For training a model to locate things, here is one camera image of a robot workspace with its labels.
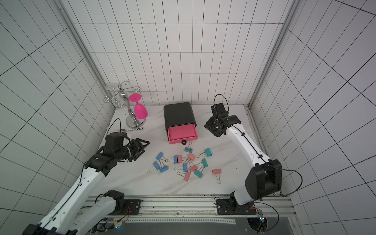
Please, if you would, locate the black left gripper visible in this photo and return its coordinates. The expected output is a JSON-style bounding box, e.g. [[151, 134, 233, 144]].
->
[[116, 138, 150, 163]]

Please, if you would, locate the teal binder clip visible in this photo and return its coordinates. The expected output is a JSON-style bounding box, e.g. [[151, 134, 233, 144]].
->
[[193, 166, 204, 178], [184, 142, 193, 153], [196, 148, 212, 158], [196, 159, 208, 168]]

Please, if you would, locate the pink top drawer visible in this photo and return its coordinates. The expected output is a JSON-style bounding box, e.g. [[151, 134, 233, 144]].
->
[[167, 124, 198, 144]]

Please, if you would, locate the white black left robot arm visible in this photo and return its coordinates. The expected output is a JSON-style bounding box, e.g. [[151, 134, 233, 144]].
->
[[23, 132, 150, 235]]

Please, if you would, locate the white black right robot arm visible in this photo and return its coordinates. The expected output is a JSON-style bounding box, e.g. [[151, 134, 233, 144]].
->
[[204, 115, 282, 207]]

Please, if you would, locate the blue binder clip top left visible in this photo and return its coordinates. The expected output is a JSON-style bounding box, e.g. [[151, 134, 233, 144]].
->
[[156, 152, 168, 162]]

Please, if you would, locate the blue binder clip far left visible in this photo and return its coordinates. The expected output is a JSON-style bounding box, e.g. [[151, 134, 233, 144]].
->
[[146, 161, 161, 173]]

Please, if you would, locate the blue binder clip lower left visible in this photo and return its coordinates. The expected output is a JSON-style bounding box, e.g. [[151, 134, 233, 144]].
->
[[159, 161, 168, 173]]

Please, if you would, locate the blue binder clip centre upper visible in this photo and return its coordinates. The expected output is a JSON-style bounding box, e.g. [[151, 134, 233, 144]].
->
[[165, 155, 178, 164]]

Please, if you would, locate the pink binder clip beside blue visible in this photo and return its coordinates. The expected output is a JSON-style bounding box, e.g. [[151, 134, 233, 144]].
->
[[177, 155, 189, 164]]

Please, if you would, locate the pink binder clip upper centre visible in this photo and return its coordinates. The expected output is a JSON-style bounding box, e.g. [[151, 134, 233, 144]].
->
[[185, 153, 196, 162]]

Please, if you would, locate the black drawer cabinet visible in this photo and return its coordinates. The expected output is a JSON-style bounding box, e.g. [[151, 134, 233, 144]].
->
[[164, 102, 197, 131]]

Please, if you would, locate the blue binder clip centre lower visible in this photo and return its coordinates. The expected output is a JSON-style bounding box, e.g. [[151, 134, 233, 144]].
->
[[174, 163, 188, 172]]

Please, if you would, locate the pink binder clip lone right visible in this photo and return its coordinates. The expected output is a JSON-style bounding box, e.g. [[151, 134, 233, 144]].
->
[[212, 169, 222, 184]]

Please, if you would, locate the pink binder clip bottom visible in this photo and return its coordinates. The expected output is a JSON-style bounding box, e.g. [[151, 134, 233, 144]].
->
[[176, 171, 191, 182]]

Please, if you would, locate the chrome glass rack stand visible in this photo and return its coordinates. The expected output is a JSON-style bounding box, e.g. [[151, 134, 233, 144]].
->
[[111, 80, 146, 129]]

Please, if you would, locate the magenta plastic wine glass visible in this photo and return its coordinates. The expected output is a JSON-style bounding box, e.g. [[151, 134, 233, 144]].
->
[[129, 94, 148, 119]]

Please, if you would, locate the clear wine glass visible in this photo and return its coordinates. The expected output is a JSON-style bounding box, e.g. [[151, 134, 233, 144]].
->
[[103, 84, 125, 108]]

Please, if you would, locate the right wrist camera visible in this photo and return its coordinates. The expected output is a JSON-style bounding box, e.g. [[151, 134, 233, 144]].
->
[[211, 103, 229, 119]]

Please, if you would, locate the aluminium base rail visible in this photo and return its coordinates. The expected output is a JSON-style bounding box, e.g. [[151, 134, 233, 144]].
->
[[85, 193, 300, 225]]

